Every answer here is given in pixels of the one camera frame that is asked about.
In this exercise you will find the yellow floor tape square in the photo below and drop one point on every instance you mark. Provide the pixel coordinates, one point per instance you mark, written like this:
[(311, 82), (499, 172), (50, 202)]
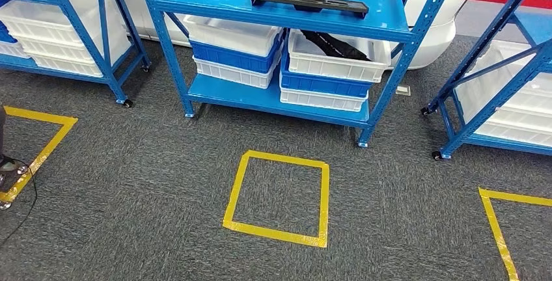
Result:
[(276, 234), (47, 149), (496, 227)]

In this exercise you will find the small grey floor plate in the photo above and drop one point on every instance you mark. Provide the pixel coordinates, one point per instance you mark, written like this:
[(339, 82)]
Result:
[(402, 90)]

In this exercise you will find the white car with red stripe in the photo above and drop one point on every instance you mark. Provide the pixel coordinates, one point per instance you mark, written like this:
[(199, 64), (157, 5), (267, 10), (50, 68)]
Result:
[(431, 42)]

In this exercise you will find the white plastic bin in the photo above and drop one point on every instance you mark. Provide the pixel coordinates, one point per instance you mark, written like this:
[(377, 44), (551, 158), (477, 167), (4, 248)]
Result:
[(233, 76), (517, 130), (233, 35), (43, 33), (11, 50), (323, 100), (336, 70), (530, 93)]

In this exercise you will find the black round stool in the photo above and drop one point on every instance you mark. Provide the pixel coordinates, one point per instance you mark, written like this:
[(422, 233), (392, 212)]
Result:
[(6, 203)]

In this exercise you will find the long black plastic part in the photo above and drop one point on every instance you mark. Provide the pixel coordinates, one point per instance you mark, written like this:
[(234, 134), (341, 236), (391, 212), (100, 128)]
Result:
[(310, 2), (332, 46)]

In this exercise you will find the blue metal shelf rack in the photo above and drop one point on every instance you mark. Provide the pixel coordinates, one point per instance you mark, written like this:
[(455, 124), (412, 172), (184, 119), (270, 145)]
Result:
[(108, 55), (267, 98), (487, 98)]

